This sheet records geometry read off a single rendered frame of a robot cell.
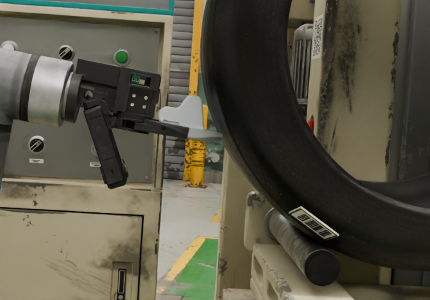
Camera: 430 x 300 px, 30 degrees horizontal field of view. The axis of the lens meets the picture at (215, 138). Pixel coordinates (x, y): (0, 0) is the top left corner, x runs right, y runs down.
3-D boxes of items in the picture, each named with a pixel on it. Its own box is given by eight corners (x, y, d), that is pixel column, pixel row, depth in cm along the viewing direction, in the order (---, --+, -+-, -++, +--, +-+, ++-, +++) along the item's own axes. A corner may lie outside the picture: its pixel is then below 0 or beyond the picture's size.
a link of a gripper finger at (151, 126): (189, 128, 105) (123, 115, 104) (187, 139, 105) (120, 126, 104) (188, 126, 109) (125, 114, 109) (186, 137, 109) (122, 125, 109)
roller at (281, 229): (297, 214, 134) (290, 240, 134) (272, 206, 134) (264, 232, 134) (345, 256, 99) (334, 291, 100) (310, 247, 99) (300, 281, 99)
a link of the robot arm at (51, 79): (23, 123, 103) (35, 120, 113) (61, 130, 104) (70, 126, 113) (36, 54, 103) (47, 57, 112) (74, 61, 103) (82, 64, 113)
